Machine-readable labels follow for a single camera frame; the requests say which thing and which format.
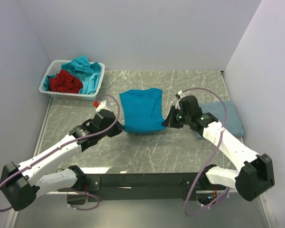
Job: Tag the aluminium frame rail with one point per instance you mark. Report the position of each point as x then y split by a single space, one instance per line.
53 102

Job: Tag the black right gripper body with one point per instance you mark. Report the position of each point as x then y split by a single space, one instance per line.
186 117

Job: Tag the black base crossbar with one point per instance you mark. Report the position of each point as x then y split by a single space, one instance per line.
139 186

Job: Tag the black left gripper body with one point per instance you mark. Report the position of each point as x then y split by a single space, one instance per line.
113 131

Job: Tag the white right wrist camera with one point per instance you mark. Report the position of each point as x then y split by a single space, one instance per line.
180 95

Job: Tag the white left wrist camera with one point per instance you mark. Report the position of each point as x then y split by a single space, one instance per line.
100 106

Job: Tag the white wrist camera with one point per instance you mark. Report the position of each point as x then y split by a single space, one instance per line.
100 106
180 95

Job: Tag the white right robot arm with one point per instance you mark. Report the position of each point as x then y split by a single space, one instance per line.
253 173

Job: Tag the light aqua t shirt in basket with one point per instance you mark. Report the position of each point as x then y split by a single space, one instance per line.
89 82

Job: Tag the red t shirt in basket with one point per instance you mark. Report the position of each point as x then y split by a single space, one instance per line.
64 82

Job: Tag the white plastic laundry basket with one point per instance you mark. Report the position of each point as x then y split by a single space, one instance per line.
55 67

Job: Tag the teal t shirt in basket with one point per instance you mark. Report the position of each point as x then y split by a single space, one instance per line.
79 65

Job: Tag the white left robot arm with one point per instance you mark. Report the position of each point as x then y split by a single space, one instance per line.
21 184

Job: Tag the bright blue t shirt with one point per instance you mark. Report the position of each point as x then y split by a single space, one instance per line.
142 110

